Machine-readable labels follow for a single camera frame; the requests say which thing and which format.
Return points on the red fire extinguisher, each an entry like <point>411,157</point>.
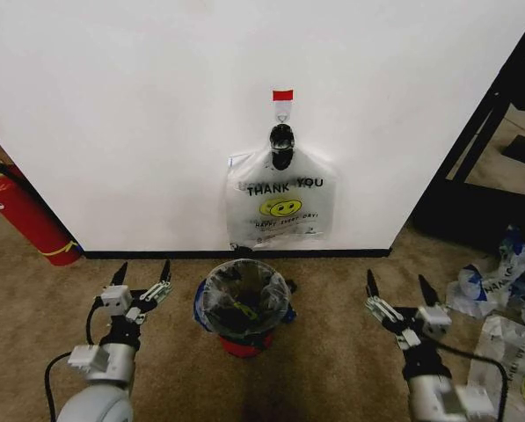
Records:
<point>22,215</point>

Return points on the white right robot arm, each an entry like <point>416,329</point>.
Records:
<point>438,397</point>

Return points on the clear thank you smiley bag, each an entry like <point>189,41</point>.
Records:
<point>284,206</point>

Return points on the black metal shelf frame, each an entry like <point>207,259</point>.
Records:
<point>473,145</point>

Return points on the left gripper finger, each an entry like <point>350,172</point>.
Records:
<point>158,292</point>
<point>120,273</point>

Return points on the red trash bin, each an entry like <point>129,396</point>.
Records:
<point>243,345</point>

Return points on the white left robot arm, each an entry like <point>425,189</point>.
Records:
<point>99,402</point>

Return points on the flat clear smiley bag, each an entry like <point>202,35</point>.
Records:
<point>515,360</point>

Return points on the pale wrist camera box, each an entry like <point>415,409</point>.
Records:
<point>114,299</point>
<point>435,322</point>

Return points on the black flat device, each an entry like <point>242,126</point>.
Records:
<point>521,149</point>

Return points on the crumpled blue white bag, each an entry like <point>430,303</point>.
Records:
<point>519,259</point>

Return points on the clear wall hook red tape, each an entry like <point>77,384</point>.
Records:
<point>282,102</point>

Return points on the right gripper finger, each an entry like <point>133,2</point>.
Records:
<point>428,291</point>
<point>380,307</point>

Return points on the black bag clip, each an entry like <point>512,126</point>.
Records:
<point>281,145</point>

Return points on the black baseboard strip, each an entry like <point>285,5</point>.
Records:
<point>235,253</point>

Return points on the white bag blue print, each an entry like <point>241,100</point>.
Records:
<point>482,288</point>

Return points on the clear bin liner bag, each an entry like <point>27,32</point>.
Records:
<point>244,294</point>

